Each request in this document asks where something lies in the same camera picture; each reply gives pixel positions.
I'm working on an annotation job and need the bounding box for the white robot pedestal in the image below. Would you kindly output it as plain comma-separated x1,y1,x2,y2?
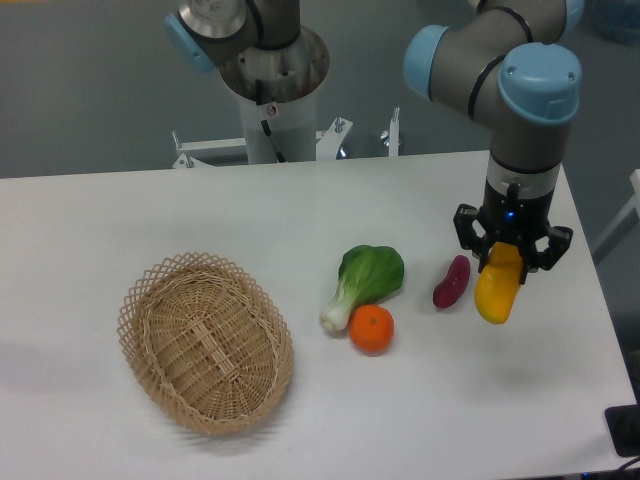
219,27,330,164

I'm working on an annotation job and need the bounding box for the orange tangerine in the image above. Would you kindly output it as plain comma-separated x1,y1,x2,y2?
349,304,395,354

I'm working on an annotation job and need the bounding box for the green bok choy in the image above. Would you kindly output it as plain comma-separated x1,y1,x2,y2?
319,245,405,335

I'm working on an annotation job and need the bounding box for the black device at table edge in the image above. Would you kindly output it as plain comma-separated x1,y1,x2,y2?
604,405,639,458

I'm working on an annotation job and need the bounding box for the yellow mango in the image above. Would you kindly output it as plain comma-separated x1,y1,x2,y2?
474,242,522,325

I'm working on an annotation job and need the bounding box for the white frame at right edge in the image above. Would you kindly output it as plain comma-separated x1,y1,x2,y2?
591,169,639,265

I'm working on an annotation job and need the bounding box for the purple sweet potato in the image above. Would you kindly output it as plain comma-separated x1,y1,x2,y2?
432,255,471,309

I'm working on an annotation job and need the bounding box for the black cable on pedestal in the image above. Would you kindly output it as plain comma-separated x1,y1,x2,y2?
254,78,288,164

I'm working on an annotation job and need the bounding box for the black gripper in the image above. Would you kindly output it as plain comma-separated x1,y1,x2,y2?
453,154,573,285

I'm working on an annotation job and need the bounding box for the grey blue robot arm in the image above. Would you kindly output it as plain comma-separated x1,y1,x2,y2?
164,1,583,277

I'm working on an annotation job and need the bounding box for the white metal base frame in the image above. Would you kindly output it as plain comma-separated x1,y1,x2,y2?
172,106,403,169

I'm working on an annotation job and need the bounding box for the woven wicker basket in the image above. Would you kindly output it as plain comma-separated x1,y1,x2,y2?
117,253,294,435

